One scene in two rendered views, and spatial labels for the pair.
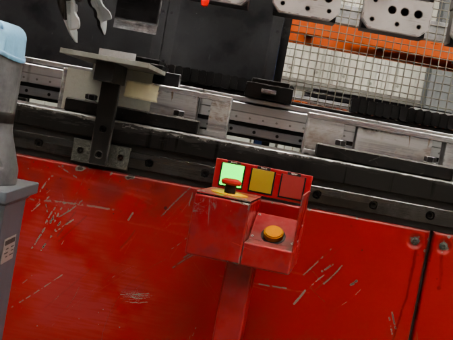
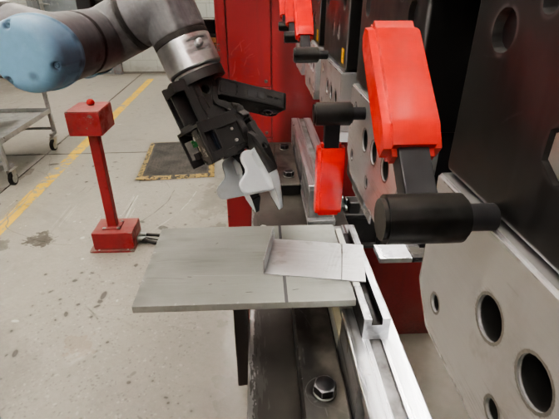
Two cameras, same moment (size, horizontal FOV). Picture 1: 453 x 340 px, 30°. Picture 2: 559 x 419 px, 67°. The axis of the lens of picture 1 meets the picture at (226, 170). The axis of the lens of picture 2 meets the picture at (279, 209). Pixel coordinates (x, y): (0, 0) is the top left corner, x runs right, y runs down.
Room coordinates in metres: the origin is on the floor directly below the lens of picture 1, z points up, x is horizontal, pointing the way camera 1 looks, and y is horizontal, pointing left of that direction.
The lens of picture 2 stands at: (1.81, -0.21, 1.33)
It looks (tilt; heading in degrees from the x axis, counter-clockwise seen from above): 28 degrees down; 85
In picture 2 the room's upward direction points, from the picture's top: straight up
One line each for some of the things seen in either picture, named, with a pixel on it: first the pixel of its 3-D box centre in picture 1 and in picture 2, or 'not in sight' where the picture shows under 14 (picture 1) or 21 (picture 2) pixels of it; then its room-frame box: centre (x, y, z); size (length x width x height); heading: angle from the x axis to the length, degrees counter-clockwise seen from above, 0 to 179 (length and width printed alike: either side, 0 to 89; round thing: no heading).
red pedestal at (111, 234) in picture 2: not in sight; (103, 178); (1.04, 1.95, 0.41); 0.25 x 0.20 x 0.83; 178
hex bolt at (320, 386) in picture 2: (178, 113); (324, 387); (1.89, 0.13, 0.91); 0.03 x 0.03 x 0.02
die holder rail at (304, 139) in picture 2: not in sight; (309, 161); (1.97, 0.81, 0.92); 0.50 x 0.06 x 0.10; 88
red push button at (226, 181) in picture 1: (230, 187); not in sight; (1.63, -0.01, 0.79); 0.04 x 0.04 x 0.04
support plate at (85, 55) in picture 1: (116, 63); (246, 262); (1.80, 0.27, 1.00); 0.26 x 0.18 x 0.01; 178
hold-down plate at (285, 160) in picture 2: not in sight; (285, 166); (1.92, 0.87, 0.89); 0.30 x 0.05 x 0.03; 88
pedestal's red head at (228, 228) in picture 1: (251, 213); not in sight; (1.63, -0.06, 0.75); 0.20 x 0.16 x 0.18; 81
